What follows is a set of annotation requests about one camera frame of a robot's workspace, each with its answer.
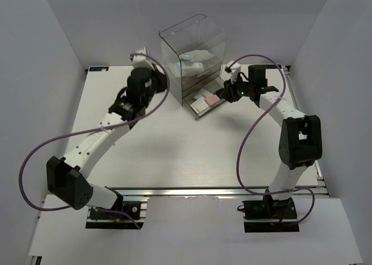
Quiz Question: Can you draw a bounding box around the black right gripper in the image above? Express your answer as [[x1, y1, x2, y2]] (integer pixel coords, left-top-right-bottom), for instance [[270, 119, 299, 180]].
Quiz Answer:
[[220, 73, 253, 103]]

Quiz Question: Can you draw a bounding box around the pink makeup packet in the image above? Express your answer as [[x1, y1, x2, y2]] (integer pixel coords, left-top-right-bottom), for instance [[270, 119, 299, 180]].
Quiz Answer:
[[204, 95, 220, 106]]

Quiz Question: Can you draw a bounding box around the clear acrylic organizer with drawers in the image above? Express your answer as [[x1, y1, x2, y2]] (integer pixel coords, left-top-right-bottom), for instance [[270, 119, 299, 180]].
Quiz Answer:
[[158, 13, 226, 120]]

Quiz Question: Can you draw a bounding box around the white square pad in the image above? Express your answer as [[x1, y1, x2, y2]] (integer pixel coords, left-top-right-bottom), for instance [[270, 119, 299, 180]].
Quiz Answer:
[[193, 88, 213, 100]]

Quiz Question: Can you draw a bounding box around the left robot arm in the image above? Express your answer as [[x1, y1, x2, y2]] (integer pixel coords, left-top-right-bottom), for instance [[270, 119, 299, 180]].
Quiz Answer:
[[46, 66, 167, 218]]

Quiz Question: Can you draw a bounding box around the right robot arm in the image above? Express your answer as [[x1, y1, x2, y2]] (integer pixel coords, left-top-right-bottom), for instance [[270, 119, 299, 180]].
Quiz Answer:
[[216, 63, 323, 218]]

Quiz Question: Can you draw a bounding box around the blue label sticker right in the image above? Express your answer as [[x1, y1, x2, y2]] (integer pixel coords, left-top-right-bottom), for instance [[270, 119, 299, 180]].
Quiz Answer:
[[264, 64, 282, 69]]

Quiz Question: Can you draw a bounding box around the blue label sticker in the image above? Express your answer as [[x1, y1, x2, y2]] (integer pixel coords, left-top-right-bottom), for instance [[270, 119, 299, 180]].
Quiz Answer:
[[88, 66, 109, 72], [264, 64, 282, 69]]

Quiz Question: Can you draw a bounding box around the blue label sticker left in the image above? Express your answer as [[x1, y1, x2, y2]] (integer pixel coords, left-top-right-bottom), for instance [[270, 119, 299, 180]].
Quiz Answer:
[[88, 66, 109, 72]]

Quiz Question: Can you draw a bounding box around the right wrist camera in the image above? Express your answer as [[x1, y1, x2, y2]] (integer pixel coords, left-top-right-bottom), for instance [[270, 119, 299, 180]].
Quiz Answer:
[[224, 60, 241, 84]]

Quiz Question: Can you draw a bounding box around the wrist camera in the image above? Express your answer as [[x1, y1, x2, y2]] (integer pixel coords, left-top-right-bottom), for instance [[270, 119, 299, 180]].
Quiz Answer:
[[224, 60, 241, 84], [130, 47, 153, 70]]

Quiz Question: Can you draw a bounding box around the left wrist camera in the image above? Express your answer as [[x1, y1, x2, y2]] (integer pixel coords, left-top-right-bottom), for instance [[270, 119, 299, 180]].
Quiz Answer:
[[130, 47, 153, 70]]

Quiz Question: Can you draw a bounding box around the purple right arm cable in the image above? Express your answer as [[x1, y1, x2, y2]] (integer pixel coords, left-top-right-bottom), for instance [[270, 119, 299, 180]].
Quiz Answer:
[[225, 54, 316, 227]]

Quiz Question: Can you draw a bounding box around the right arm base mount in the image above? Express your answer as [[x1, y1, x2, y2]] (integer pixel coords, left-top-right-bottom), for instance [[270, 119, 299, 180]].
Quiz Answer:
[[237, 195, 299, 233]]

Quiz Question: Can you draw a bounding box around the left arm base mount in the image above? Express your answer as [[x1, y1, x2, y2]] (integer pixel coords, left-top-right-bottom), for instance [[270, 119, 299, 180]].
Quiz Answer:
[[85, 196, 147, 230]]

